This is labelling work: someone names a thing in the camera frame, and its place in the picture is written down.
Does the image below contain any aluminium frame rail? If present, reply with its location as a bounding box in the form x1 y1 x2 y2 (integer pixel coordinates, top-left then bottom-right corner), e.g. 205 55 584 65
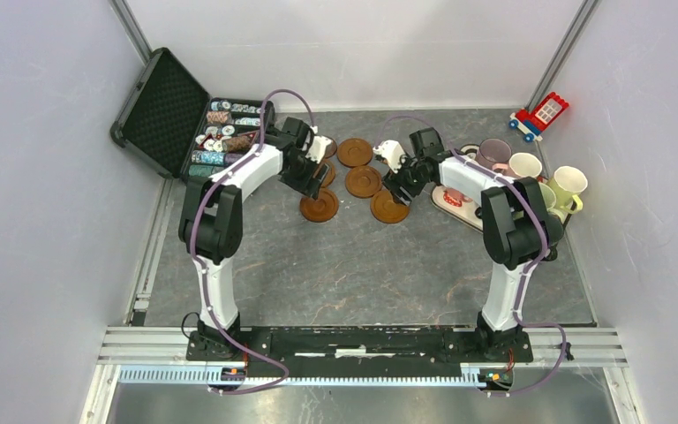
98 326 628 389

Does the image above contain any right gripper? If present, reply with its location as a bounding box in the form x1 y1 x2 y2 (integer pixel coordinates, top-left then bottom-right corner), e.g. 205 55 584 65
381 150 430 207

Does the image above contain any red blue toy truck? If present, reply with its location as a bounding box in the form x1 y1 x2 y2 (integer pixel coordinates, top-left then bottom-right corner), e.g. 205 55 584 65
508 92 569 143

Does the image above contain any cream pink mug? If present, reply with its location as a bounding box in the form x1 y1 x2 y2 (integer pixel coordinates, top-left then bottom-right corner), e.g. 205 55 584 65
492 152 543 179

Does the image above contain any light green mug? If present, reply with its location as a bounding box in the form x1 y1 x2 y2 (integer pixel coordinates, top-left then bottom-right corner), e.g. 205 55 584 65
539 182 557 213

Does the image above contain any yellow mug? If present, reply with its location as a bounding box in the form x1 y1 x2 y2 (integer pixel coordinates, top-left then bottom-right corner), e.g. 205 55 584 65
547 166 588 214

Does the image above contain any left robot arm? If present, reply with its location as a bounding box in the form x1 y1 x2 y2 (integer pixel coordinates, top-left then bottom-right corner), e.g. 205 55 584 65
178 117 333 360

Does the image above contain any dark brown coaster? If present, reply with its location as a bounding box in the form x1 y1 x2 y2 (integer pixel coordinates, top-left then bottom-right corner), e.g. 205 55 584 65
324 139 338 158

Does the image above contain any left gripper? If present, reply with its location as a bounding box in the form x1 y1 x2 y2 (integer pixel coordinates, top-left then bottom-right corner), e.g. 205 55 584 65
279 150 331 201

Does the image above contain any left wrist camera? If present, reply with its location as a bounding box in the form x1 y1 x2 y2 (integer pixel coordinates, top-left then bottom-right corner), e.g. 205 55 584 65
305 135 334 163

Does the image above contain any grooved wooden coaster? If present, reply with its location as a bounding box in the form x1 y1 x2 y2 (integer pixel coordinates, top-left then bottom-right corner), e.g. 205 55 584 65
336 138 373 168

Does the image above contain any mauve mug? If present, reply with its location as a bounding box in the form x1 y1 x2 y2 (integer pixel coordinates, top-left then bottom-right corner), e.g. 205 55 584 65
474 139 512 173

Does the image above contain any strawberry pattern tray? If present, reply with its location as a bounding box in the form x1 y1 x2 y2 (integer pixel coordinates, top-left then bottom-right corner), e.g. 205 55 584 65
430 143 569 259

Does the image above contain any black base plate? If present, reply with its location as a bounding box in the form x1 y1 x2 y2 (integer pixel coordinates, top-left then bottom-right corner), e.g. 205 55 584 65
186 326 533 379

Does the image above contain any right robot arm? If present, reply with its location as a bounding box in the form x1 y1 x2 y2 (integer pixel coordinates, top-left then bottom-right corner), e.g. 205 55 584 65
373 128 563 360

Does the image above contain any black poker chip case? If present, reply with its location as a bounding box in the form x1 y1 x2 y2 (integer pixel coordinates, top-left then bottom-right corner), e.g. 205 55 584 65
109 48 275 178

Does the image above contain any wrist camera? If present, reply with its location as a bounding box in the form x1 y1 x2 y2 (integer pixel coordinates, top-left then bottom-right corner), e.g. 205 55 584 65
305 135 334 163
373 140 408 173

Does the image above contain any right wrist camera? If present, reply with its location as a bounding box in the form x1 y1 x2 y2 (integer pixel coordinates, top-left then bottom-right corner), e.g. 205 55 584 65
373 140 408 173

